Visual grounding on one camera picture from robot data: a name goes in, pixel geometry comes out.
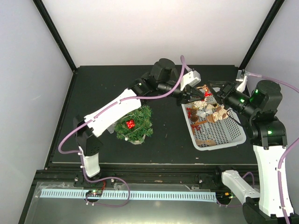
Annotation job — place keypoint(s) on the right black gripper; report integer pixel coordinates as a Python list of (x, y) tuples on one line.
[(226, 88)]

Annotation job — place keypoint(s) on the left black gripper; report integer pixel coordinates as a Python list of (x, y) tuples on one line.
[(187, 94)]

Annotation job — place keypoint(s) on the white plastic basket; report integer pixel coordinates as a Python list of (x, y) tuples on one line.
[(226, 133)]

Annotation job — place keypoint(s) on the small green christmas tree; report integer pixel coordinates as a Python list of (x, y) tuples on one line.
[(143, 126)]

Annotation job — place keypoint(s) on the red gift box ornament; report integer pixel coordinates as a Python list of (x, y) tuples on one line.
[(130, 124)]

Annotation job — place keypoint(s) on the red ribbon bow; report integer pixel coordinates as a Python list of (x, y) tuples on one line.
[(206, 92)]

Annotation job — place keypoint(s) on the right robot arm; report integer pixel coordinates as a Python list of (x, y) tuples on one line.
[(267, 134)]

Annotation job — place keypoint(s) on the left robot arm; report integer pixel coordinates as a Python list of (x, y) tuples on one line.
[(162, 81)]

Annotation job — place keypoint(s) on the white snowflake ornament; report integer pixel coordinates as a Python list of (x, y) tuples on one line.
[(200, 104)]

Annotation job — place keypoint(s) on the white mesh bow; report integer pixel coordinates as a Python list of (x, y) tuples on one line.
[(208, 110)]

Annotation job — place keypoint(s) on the snowman doll ornament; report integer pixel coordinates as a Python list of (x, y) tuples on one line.
[(219, 114)]

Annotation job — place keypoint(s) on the pine cone ornament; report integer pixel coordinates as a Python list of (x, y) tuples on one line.
[(193, 116)]

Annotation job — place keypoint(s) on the red berry sprig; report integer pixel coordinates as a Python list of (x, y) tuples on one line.
[(195, 129)]

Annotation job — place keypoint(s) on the burlap bow ornament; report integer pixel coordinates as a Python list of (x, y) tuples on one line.
[(205, 143)]

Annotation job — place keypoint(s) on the right circuit board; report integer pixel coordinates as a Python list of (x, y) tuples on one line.
[(225, 195)]

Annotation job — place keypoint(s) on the circuit board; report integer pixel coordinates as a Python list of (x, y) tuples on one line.
[(94, 193), (225, 195)]

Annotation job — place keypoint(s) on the left circuit board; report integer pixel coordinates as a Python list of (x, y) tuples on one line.
[(94, 193)]

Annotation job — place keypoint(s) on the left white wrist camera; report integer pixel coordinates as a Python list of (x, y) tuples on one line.
[(191, 78)]

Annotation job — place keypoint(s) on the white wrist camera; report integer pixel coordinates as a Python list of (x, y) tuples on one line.
[(241, 79), (191, 78)]

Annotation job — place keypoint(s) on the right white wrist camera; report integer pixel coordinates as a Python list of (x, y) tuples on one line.
[(241, 79)]

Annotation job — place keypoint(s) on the right black frame post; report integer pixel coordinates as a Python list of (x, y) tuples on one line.
[(275, 8)]

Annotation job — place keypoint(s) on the black frame post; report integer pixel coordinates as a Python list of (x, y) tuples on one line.
[(275, 8), (54, 32)]

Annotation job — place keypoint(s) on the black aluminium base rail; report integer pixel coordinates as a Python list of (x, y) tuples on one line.
[(203, 176)]

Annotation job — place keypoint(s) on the white slotted cable duct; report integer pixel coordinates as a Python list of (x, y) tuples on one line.
[(131, 195)]

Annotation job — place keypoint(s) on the left black frame post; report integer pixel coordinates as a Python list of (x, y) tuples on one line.
[(54, 32)]

